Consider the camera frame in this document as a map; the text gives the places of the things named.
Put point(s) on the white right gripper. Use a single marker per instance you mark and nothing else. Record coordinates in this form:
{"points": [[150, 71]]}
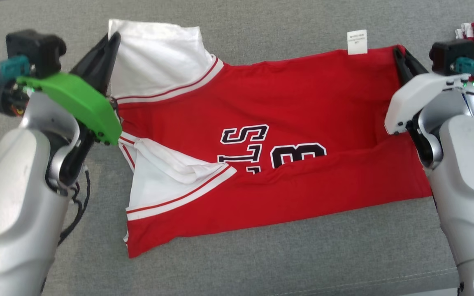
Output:
{"points": [[418, 96]]}

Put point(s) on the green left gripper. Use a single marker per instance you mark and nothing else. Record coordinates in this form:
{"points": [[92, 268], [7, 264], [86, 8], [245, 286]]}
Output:
{"points": [[80, 102]]}

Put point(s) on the red and white jersey shirt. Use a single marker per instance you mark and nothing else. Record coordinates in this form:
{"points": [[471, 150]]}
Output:
{"points": [[303, 102]]}

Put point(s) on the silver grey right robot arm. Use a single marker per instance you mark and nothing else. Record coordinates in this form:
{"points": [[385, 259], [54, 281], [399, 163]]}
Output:
{"points": [[467, 181]]}

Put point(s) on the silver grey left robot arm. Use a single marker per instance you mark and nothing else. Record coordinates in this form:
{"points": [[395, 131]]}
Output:
{"points": [[15, 197]]}

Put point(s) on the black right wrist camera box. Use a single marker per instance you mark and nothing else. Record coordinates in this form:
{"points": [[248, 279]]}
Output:
{"points": [[447, 55]]}

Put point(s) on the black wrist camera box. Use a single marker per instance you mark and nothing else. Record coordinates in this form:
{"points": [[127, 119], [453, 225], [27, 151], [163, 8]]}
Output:
{"points": [[35, 49], [447, 55]]}

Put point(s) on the teal right camera connector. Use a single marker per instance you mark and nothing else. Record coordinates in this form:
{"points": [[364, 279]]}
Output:
{"points": [[467, 65]]}

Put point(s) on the teal camera connector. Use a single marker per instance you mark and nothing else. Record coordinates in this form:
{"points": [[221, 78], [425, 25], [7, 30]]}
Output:
{"points": [[8, 68], [467, 65]]}

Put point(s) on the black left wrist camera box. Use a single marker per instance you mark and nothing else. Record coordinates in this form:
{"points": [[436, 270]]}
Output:
{"points": [[35, 49]]}

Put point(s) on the teal left camera connector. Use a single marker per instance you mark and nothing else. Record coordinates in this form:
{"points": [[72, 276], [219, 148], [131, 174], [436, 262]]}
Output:
{"points": [[8, 68]]}

